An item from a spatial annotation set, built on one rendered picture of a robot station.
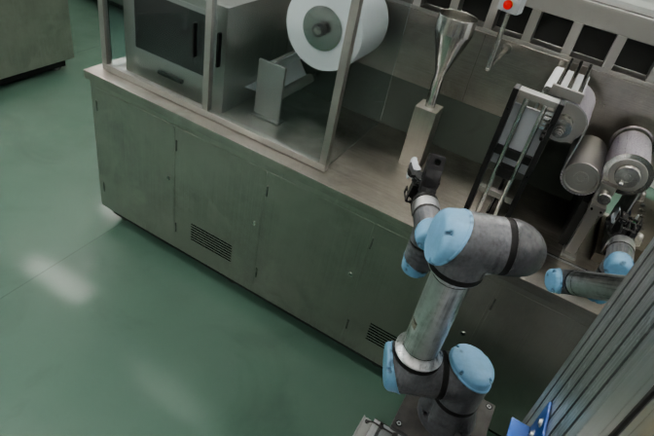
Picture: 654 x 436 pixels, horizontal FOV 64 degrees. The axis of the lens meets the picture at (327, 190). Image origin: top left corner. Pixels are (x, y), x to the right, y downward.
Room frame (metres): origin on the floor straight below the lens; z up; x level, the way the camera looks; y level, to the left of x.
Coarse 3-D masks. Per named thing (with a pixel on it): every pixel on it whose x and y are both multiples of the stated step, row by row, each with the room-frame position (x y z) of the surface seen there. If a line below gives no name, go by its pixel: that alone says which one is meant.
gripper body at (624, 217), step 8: (616, 216) 1.47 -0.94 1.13; (624, 216) 1.44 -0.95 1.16; (616, 224) 1.43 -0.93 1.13; (624, 224) 1.42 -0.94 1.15; (632, 224) 1.41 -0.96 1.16; (640, 224) 1.42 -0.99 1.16; (608, 232) 1.44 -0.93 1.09; (616, 232) 1.42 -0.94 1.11; (624, 232) 1.37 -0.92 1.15; (632, 232) 1.36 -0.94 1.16
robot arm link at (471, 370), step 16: (448, 352) 0.86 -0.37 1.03; (464, 352) 0.85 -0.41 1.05; (480, 352) 0.87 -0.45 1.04; (448, 368) 0.81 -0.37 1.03; (464, 368) 0.81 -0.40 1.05; (480, 368) 0.82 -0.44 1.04; (448, 384) 0.78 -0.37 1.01; (464, 384) 0.78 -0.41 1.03; (480, 384) 0.78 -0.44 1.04; (448, 400) 0.78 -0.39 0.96; (464, 400) 0.78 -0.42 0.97; (480, 400) 0.79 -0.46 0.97
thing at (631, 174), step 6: (618, 168) 1.56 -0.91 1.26; (624, 168) 1.54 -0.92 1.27; (630, 168) 1.54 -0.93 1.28; (636, 168) 1.54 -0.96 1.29; (618, 174) 1.54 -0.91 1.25; (624, 174) 1.54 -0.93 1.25; (630, 174) 1.54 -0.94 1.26; (636, 174) 1.53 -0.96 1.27; (618, 180) 1.54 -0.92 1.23; (624, 180) 1.54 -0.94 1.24; (630, 180) 1.53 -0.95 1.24; (636, 180) 1.52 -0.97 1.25; (624, 186) 1.53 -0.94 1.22; (630, 186) 1.53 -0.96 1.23
